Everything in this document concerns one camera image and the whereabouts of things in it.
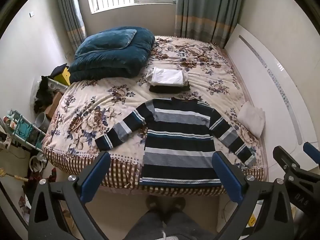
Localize person's grey trouser legs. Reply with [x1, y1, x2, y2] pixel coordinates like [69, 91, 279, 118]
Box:
[124, 210, 220, 240]

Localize grey bucket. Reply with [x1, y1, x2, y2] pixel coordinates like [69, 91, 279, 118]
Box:
[36, 112, 51, 133]

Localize teal folded quilt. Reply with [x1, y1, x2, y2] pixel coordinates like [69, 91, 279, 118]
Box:
[69, 26, 155, 83]

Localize bed with floral blanket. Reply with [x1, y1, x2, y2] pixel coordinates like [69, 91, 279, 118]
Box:
[41, 35, 265, 197]

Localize grey-green curtain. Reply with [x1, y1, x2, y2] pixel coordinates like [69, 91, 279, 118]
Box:
[55, 0, 87, 53]
[174, 0, 247, 48]

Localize grey slipper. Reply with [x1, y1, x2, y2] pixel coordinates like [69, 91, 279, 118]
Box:
[170, 197, 187, 212]
[146, 195, 164, 213]

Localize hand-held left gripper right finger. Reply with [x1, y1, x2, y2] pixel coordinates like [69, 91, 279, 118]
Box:
[212, 151, 295, 240]

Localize white folded garment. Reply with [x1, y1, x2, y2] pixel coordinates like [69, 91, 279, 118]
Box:
[146, 67, 189, 86]

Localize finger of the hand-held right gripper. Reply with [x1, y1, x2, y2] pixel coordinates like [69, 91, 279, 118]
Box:
[272, 145, 304, 182]
[303, 142, 320, 173]

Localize green wire shelf rack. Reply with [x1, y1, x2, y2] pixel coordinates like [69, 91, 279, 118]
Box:
[0, 109, 47, 153]

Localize white glossy headboard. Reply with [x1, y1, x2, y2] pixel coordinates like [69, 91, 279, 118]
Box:
[224, 24, 320, 173]

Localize teal pillow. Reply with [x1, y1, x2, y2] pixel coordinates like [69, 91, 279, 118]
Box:
[75, 29, 137, 58]

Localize white crumpled cloth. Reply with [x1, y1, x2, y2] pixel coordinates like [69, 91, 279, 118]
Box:
[237, 101, 266, 138]

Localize cardboard box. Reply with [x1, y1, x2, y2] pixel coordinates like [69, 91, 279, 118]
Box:
[46, 92, 63, 120]

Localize dark folded garment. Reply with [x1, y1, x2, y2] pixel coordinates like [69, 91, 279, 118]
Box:
[149, 79, 191, 94]

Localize yellow box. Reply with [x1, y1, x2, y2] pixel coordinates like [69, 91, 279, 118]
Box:
[54, 66, 71, 86]

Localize striped knit sweater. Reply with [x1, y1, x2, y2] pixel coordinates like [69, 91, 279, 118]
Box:
[95, 97, 257, 187]

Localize dark hanging clothes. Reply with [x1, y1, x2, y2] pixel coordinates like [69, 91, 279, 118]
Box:
[34, 75, 55, 113]

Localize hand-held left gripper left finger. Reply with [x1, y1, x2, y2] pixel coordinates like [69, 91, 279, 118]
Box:
[28, 151, 112, 240]

